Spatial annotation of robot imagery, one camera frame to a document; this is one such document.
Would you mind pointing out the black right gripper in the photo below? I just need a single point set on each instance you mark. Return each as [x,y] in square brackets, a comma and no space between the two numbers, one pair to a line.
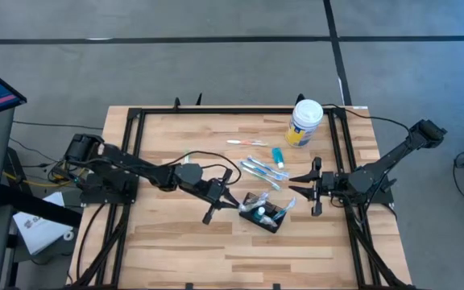
[334,182]

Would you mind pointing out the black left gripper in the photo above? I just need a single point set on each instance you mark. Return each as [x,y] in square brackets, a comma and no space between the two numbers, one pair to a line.
[214,189]

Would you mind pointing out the purple toothbrush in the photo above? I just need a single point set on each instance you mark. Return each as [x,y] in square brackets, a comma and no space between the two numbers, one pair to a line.
[248,206]

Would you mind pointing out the teal mouthwash bottle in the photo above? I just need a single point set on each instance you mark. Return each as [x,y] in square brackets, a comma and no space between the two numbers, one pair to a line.
[260,210]

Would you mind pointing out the blue toothbrush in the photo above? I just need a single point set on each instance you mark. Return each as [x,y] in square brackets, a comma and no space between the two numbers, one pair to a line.
[268,166]
[260,171]
[286,207]

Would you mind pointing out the teal toothpaste tube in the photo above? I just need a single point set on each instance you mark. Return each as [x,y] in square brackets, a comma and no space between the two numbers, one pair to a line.
[277,155]

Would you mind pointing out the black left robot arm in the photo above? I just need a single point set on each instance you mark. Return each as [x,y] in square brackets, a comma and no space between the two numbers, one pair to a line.
[135,167]

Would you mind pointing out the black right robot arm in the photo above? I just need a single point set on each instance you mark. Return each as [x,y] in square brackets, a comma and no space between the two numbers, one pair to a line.
[389,161]

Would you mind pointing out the white-lidded wipes canister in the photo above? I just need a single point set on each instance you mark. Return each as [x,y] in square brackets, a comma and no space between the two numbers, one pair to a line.
[306,114]

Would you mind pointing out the white tape roll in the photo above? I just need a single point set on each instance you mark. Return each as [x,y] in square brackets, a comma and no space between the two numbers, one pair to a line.
[65,235]

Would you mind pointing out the black stand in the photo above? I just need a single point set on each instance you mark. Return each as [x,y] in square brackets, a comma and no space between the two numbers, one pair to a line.
[38,207]

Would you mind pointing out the white printed booklet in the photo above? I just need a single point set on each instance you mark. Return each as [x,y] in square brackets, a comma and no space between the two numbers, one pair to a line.
[40,237]

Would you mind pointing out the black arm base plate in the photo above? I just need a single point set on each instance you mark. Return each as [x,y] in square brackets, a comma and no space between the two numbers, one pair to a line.
[383,198]
[91,197]

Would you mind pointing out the black metal table frame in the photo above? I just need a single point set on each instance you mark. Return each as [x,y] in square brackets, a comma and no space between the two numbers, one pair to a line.
[236,110]

